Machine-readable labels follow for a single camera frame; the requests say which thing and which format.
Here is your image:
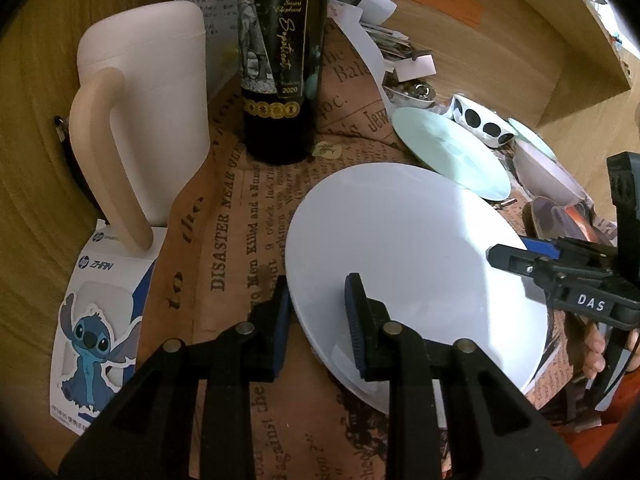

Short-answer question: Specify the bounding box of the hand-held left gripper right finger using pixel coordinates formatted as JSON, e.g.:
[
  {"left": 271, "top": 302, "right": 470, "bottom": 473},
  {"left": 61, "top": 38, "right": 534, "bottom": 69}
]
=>
[{"left": 344, "top": 272, "right": 583, "bottom": 480}]

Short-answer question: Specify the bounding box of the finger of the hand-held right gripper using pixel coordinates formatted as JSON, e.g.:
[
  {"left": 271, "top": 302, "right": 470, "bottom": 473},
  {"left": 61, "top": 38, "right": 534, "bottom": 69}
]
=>
[
  {"left": 486, "top": 243, "right": 565, "bottom": 292},
  {"left": 521, "top": 236, "right": 620, "bottom": 264}
]

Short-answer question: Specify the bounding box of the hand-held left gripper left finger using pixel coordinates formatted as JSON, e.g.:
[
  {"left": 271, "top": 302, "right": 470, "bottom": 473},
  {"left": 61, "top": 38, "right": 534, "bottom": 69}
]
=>
[{"left": 57, "top": 277, "right": 293, "bottom": 480}]

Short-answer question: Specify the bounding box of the large white plate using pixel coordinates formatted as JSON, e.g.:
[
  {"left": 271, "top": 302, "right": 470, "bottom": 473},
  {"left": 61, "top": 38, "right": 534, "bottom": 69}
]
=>
[{"left": 282, "top": 162, "right": 549, "bottom": 416}]

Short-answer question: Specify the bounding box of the wooden shelf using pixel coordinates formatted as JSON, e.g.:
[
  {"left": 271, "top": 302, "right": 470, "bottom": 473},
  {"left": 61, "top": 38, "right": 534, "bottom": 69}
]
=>
[{"left": 0, "top": 0, "right": 640, "bottom": 480}]

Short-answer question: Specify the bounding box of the person's right hand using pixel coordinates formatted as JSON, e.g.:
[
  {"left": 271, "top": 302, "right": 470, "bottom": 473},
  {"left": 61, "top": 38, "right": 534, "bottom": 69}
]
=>
[{"left": 581, "top": 324, "right": 612, "bottom": 381}]

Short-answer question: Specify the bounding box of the light green bowl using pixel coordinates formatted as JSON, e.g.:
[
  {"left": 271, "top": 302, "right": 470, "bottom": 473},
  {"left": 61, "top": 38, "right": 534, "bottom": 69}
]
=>
[{"left": 506, "top": 116, "right": 590, "bottom": 207}]

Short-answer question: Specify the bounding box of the newspaper print liner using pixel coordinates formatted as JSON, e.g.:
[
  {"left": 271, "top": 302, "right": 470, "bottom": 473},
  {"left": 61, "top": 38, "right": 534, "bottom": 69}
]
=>
[{"left": 137, "top": 15, "right": 621, "bottom": 480}]

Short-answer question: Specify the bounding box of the light green plate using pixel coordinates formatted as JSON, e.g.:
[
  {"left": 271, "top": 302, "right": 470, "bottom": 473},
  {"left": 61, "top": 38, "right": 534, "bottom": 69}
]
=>
[{"left": 391, "top": 107, "right": 512, "bottom": 201}]

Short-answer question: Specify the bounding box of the white bowl with black dots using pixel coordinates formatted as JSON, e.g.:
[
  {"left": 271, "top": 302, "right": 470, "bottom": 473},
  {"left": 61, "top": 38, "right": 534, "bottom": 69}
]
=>
[{"left": 447, "top": 94, "right": 518, "bottom": 148}]

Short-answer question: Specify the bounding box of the white box with blue cartoon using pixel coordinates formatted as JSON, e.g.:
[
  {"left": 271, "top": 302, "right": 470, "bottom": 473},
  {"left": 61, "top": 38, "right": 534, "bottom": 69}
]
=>
[{"left": 50, "top": 220, "right": 173, "bottom": 436}]

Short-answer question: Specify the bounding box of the dark wine bottle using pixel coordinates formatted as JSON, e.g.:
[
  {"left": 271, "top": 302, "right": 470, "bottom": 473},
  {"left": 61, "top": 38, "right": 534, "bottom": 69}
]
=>
[{"left": 235, "top": 0, "right": 335, "bottom": 166}]

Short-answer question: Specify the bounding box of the pink paper tag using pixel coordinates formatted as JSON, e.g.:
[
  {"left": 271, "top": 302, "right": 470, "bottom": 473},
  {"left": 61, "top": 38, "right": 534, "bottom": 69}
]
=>
[{"left": 402, "top": 55, "right": 436, "bottom": 78}]

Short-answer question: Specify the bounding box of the white handwritten paper sheet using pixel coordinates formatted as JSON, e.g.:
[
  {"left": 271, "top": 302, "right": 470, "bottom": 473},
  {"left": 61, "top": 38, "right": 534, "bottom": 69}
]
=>
[{"left": 175, "top": 0, "right": 241, "bottom": 36}]

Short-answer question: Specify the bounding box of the white pitcher with beige handle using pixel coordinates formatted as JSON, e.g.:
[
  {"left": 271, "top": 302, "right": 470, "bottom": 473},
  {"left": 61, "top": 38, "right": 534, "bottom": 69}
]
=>
[{"left": 68, "top": 1, "right": 211, "bottom": 251}]

